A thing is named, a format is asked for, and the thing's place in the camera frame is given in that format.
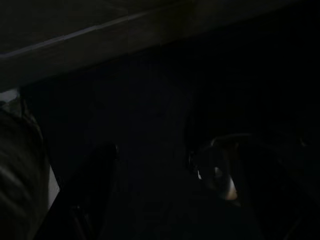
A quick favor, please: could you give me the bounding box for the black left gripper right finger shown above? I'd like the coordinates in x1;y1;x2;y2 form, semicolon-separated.
236;141;320;240

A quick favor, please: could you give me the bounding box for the person leg in olive trousers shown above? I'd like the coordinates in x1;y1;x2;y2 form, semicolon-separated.
0;106;51;240

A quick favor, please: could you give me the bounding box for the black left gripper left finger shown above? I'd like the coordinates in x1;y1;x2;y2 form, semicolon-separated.
41;141;119;240

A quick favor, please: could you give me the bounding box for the black robot foot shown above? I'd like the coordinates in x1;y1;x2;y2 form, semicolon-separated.
186;132;307;209

